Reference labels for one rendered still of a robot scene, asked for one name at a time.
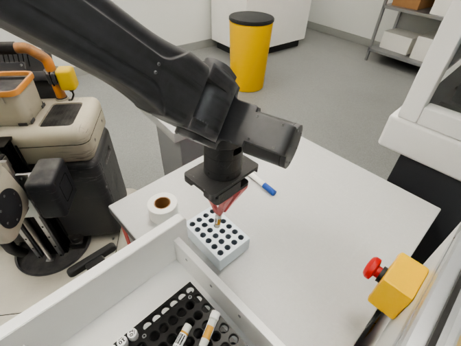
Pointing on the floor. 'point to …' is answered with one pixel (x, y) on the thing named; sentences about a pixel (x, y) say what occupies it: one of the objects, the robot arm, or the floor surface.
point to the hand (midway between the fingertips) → (220, 209)
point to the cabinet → (373, 331)
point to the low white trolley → (302, 240)
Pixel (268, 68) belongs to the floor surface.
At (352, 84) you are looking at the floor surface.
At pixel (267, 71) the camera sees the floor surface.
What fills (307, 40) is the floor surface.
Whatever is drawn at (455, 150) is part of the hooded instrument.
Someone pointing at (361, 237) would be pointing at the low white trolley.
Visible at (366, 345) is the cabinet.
